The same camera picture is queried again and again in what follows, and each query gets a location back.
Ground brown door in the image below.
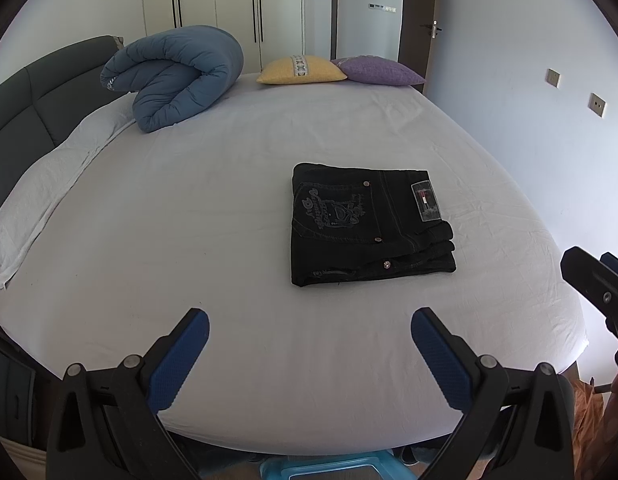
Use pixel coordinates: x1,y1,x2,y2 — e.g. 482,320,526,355
398,0,442,95

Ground bed with white sheet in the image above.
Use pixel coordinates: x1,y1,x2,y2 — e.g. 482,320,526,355
0,72,588,456

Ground blue rolled duvet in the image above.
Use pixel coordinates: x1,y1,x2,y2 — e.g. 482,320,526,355
100,25,245,134

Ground blue plastic stool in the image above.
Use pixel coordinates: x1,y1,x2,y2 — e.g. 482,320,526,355
259,450,405,480

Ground orange cloth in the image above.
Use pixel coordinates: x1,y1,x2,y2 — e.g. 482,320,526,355
571,377,610,461

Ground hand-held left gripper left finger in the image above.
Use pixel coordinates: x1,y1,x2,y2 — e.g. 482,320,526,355
46,307,211,480

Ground white pillow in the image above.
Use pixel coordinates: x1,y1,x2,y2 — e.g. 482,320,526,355
0,94,140,290

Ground dark bedside cabinet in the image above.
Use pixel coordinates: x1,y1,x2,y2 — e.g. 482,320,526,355
0,332,49,453

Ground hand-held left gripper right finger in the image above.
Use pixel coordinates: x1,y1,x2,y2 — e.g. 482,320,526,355
410,307,574,480

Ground black pants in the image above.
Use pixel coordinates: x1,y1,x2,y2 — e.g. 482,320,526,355
290,162,457,288

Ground purple pillow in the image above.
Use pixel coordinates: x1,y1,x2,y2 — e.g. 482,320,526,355
330,55,426,87

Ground yellow pillow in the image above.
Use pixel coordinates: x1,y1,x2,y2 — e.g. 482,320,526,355
256,55,348,85

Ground cream wardrobe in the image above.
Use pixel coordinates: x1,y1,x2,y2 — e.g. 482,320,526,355
140,0,334,73

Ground grey padded headboard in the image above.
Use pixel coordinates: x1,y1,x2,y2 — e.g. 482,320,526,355
0,35,125,226

